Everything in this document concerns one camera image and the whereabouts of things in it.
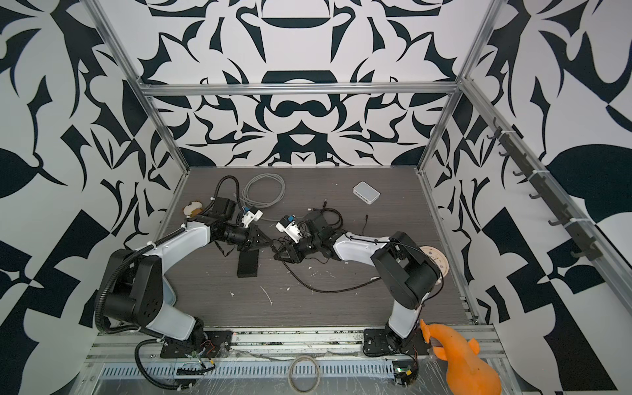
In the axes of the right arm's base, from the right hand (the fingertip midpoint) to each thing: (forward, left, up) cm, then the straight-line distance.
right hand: (279, 254), depth 82 cm
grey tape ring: (-31, -12, -9) cm, 35 cm away
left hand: (+4, +2, +2) cm, 5 cm away
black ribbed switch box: (0, +13, -9) cm, 15 cm away
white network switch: (+32, -34, -9) cm, 48 cm away
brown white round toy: (+23, +38, -6) cm, 45 cm away
